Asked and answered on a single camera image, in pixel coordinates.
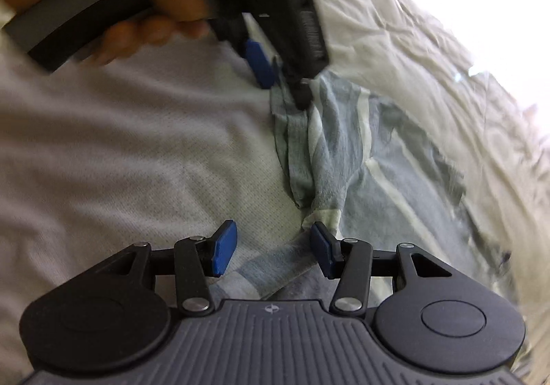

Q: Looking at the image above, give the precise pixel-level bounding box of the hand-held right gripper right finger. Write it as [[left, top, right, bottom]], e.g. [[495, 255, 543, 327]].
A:
[[310, 221, 458, 317]]

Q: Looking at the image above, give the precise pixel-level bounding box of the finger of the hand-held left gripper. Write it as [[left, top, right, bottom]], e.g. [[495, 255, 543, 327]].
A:
[[281, 63, 311, 109], [243, 38, 278, 90]]

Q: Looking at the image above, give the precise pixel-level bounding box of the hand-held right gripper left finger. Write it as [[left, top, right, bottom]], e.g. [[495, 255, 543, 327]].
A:
[[92, 219, 238, 317]]

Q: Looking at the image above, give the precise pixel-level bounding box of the grey-blue wide-striped shirt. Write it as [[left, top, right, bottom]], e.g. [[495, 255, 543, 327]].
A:
[[234, 60, 514, 302]]

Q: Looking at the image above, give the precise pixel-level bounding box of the light grey duvet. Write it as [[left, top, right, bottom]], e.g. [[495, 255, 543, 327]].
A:
[[262, 0, 550, 369]]

